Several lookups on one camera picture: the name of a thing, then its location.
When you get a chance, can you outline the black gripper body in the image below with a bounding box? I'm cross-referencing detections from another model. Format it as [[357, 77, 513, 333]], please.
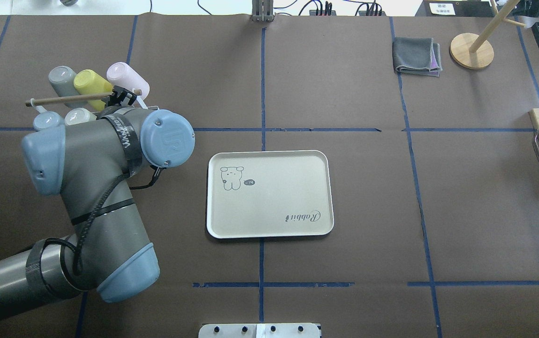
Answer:
[[108, 85, 137, 107]]

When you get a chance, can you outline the green plastic cup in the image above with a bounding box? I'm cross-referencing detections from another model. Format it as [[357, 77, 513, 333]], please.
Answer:
[[65, 108, 97, 126]]

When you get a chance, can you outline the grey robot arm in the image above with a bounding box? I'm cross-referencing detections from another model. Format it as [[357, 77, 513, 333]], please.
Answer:
[[0, 87, 196, 321]]

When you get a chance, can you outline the pink plastic cup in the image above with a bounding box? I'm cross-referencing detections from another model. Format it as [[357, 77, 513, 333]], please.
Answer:
[[106, 62, 151, 99]]

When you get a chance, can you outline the yellow plastic cup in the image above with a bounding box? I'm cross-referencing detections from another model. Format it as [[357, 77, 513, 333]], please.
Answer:
[[73, 69, 113, 95]]

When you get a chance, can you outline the grey plastic cup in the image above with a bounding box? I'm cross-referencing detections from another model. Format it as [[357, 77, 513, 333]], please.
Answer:
[[48, 65, 79, 98]]

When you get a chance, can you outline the blue plastic cup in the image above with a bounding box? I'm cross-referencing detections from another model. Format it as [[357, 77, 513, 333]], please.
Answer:
[[32, 111, 65, 132]]

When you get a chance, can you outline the white cup rack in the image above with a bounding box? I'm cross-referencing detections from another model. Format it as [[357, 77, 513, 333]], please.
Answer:
[[24, 89, 148, 113]]

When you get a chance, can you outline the cream rabbit serving tray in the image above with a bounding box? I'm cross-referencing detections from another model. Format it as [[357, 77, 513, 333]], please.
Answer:
[[206, 150, 335, 239]]

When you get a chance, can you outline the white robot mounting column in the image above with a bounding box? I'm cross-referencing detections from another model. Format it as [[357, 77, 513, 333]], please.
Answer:
[[198, 323, 322, 338]]

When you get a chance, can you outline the folded grey cloth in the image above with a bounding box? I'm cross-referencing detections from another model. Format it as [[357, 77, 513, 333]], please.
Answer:
[[392, 37, 443, 77]]

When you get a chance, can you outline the black label box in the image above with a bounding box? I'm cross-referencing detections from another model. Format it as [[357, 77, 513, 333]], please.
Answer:
[[415, 0, 494, 17]]

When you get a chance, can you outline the wooden mug tree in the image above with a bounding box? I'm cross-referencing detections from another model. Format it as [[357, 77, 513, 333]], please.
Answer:
[[449, 0, 525, 70]]

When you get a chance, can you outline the aluminium frame post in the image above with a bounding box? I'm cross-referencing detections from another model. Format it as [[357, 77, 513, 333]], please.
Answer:
[[251, 0, 275, 22]]

